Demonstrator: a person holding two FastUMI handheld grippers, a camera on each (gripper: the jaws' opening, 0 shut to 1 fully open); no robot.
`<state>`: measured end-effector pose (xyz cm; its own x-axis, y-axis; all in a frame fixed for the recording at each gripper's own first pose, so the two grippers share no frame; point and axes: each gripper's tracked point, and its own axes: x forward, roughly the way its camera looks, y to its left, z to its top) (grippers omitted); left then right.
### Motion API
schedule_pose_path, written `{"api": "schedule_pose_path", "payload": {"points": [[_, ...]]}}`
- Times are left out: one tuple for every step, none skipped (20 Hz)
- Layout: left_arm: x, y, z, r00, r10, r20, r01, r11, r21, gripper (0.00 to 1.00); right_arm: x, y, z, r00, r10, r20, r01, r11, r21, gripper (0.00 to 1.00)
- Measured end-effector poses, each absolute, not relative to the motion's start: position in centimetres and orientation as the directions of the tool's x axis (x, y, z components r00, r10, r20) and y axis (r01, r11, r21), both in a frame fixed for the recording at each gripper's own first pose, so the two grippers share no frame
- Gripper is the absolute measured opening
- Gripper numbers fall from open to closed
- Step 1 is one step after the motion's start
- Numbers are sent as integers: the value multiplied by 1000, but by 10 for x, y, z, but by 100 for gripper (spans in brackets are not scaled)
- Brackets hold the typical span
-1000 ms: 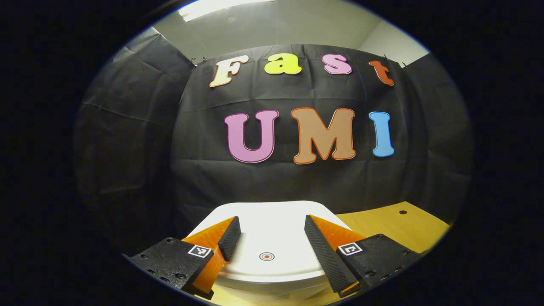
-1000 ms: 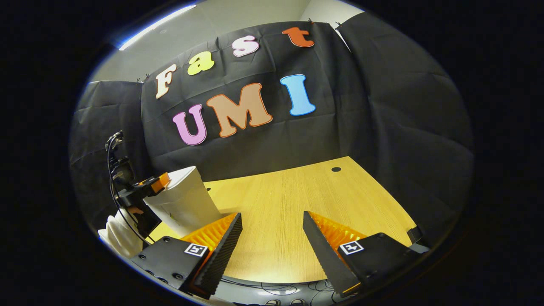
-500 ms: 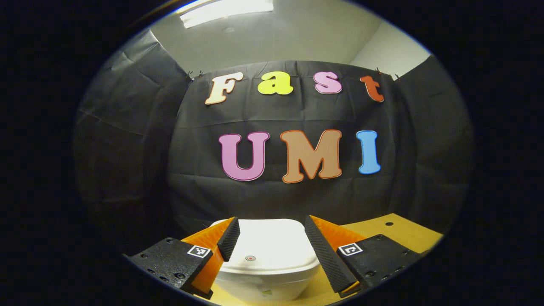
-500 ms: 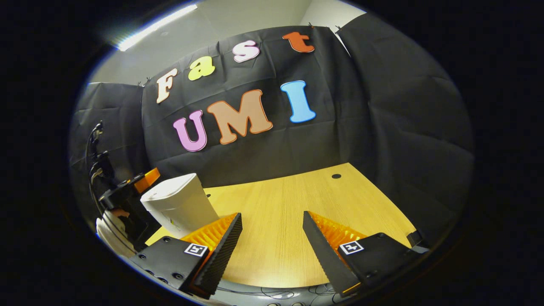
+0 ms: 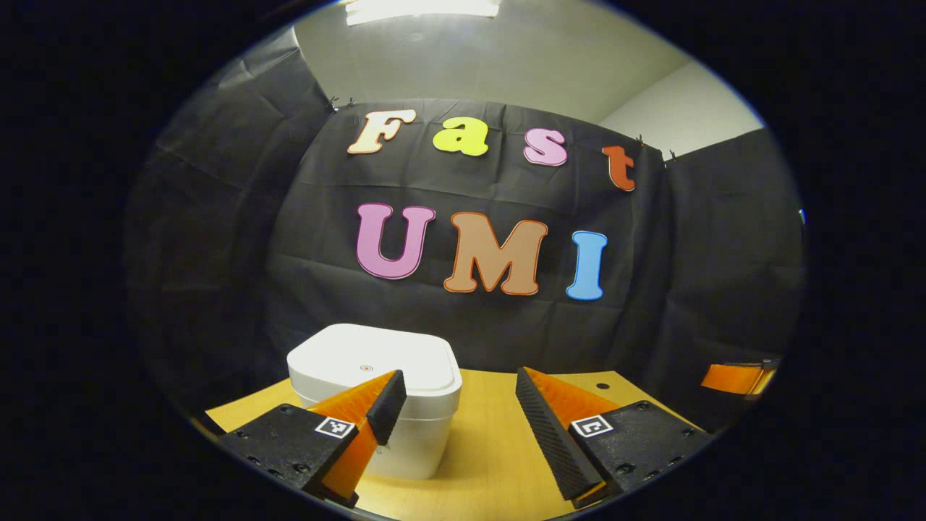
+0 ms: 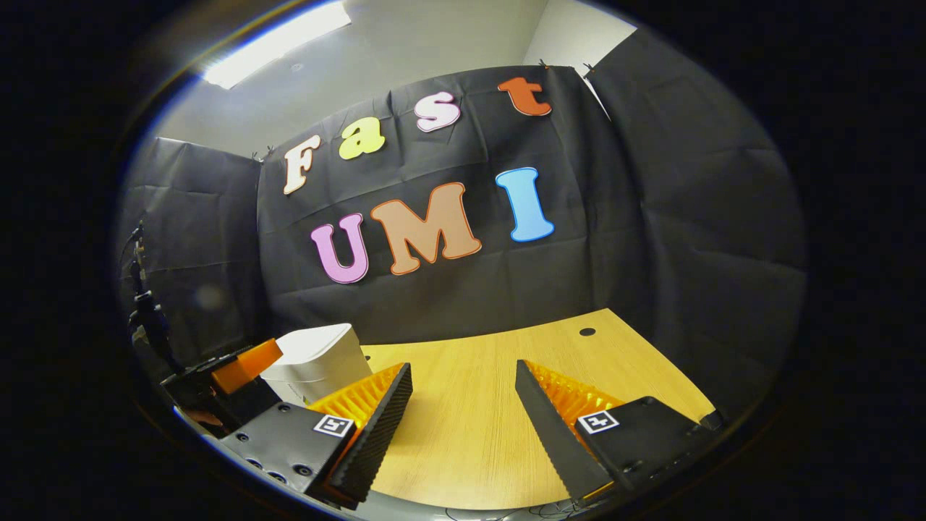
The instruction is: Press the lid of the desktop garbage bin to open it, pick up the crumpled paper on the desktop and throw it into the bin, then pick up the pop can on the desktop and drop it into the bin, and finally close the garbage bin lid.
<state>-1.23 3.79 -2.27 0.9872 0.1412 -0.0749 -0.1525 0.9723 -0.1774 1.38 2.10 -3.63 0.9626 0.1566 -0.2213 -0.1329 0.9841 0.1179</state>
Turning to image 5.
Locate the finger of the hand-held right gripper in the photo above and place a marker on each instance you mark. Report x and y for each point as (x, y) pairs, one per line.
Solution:
(731, 378)

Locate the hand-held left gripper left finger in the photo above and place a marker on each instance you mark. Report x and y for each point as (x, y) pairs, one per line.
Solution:
(387, 405)

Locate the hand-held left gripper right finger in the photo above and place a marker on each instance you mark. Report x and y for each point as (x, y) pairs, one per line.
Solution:
(550, 441)

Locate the ceiling light panel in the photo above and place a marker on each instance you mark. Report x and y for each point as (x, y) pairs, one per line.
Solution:
(423, 9)

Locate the black backdrop cloth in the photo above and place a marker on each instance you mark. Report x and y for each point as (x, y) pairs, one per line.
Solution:
(217, 217)

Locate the white desktop garbage bin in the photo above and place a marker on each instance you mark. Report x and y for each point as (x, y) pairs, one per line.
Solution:
(362, 354)

